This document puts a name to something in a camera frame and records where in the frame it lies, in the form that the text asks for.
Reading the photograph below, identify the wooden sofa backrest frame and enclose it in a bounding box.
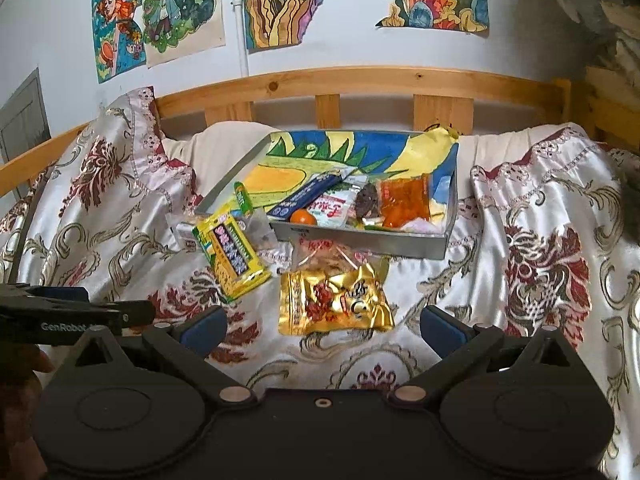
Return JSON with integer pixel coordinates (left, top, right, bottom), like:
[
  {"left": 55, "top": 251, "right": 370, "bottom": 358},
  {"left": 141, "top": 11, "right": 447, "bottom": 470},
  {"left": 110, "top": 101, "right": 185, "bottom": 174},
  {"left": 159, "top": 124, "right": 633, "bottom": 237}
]
[{"left": 0, "top": 65, "right": 640, "bottom": 201}]

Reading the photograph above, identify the yellow green sushi seaweed packet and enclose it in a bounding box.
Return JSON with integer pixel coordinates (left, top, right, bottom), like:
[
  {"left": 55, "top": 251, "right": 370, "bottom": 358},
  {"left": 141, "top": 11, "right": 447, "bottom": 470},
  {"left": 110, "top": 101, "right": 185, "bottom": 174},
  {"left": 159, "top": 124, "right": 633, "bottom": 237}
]
[{"left": 202, "top": 240, "right": 271, "bottom": 301}]

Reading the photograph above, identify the small orange mandarin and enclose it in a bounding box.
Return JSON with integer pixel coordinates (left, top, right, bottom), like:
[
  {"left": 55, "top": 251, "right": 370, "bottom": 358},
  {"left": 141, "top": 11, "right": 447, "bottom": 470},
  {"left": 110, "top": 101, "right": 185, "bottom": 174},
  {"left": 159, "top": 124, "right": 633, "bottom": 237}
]
[{"left": 288, "top": 209, "right": 317, "bottom": 226}]

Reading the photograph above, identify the silver tray with dinosaur drawing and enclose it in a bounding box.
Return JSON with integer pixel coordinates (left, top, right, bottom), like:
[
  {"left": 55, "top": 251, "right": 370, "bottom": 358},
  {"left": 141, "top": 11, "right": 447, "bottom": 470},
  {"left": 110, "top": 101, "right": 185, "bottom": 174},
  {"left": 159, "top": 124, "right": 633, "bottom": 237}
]
[{"left": 196, "top": 125, "right": 459, "bottom": 260}]

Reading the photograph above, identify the camouflage fabric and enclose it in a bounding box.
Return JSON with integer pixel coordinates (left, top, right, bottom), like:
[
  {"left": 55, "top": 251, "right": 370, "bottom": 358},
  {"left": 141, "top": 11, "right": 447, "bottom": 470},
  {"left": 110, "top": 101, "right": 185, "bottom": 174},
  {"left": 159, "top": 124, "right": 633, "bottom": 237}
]
[{"left": 556, "top": 0, "right": 639, "bottom": 96}]

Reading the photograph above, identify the white green seaweed snack packet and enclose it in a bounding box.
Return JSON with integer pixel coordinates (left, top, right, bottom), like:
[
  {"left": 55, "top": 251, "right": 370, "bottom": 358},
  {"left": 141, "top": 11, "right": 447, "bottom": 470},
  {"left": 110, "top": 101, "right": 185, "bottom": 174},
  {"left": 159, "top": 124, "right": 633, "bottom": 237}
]
[{"left": 307, "top": 176, "right": 368, "bottom": 229}]

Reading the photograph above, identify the white wall pipe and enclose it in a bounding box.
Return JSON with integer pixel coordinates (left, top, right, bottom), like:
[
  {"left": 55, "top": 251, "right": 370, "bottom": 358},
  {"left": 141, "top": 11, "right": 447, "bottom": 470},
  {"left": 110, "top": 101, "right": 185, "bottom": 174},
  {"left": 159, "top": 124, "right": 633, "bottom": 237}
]
[{"left": 231, "top": 0, "right": 250, "bottom": 77}]

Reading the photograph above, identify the blue calcium milk powder sachet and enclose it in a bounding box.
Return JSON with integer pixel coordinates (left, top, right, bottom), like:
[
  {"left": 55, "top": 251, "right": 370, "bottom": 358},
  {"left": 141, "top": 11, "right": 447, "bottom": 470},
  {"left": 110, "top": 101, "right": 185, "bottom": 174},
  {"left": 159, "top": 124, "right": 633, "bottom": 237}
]
[{"left": 267, "top": 168, "right": 356, "bottom": 221}]

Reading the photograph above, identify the floral satin sofa cover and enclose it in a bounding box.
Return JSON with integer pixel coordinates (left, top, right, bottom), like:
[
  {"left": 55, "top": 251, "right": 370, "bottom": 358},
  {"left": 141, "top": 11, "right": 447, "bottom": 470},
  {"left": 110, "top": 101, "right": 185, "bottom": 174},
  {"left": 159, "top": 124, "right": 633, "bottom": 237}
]
[{"left": 1, "top": 88, "right": 639, "bottom": 479}]

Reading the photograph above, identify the clear red-print peanut snack bag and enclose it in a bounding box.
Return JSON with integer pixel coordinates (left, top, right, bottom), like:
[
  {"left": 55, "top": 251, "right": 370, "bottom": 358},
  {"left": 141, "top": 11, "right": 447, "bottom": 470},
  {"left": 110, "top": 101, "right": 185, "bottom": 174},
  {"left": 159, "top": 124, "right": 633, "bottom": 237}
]
[{"left": 291, "top": 238, "right": 390, "bottom": 283}]

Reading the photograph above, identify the orange jelly snack bag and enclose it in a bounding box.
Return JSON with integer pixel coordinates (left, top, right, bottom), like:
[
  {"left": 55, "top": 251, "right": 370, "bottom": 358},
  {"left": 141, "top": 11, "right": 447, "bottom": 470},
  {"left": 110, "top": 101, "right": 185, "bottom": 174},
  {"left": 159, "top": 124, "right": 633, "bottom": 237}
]
[{"left": 378, "top": 174, "right": 431, "bottom": 229}]

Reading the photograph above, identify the green sausage stick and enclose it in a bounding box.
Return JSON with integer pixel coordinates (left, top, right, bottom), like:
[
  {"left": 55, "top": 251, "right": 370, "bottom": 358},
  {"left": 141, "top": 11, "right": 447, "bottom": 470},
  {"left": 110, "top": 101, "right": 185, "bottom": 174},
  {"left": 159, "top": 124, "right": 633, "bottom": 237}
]
[{"left": 233, "top": 181, "right": 254, "bottom": 217}]

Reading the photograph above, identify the dark dried fruit packet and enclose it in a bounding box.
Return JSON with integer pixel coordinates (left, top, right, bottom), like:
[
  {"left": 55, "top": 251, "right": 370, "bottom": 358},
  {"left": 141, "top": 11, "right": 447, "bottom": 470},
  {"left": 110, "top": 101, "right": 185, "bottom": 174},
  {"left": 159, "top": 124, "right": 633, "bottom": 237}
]
[{"left": 355, "top": 182, "right": 380, "bottom": 220}]

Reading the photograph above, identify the blond child wall drawing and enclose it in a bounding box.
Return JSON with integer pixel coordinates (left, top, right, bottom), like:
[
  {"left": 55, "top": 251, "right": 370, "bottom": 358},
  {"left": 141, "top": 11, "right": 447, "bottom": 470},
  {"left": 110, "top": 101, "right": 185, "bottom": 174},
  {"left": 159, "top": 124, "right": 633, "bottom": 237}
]
[{"left": 142, "top": 0, "right": 226, "bottom": 67}]

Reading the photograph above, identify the gold foil snack bag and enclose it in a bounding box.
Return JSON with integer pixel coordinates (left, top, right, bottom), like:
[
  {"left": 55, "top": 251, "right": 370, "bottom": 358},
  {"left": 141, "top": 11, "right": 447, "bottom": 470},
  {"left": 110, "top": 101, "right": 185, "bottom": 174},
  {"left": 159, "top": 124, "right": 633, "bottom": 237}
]
[{"left": 278, "top": 263, "right": 395, "bottom": 336}]

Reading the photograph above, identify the operator hand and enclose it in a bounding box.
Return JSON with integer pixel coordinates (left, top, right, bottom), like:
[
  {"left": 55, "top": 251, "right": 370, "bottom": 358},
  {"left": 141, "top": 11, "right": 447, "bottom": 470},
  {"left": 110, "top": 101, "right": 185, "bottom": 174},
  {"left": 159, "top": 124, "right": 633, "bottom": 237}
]
[{"left": 1, "top": 341, "right": 54, "bottom": 479}]

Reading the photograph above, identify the grey wall panel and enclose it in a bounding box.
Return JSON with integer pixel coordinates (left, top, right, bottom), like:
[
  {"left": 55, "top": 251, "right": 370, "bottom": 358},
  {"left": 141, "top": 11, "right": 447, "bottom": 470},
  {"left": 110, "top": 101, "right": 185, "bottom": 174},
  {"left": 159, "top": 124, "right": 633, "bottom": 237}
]
[{"left": 1, "top": 68, "right": 50, "bottom": 162}]

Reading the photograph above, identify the anime girl wall drawing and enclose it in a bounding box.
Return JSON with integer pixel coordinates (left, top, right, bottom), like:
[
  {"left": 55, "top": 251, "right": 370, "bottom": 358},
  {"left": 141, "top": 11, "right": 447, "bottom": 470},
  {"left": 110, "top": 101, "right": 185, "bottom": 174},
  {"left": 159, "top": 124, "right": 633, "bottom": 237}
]
[{"left": 91, "top": 0, "right": 146, "bottom": 84}]

